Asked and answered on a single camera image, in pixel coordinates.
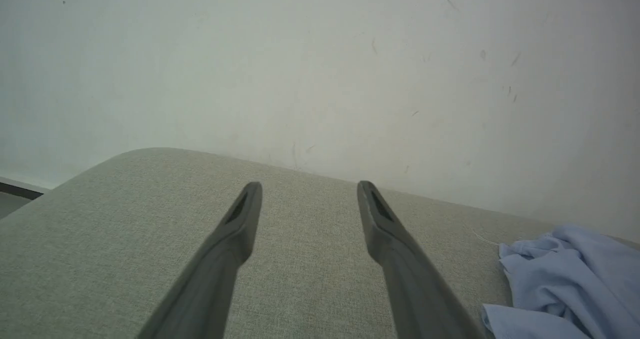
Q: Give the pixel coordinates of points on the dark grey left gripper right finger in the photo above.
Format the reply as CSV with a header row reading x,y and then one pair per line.
x,y
415,289

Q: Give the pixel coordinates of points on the dark baseboard strip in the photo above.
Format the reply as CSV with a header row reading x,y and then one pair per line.
x,y
17,188

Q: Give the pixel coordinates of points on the light blue garment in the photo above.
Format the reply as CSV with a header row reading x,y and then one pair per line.
x,y
575,289

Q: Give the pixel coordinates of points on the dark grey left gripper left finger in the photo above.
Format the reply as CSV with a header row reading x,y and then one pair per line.
x,y
210,279

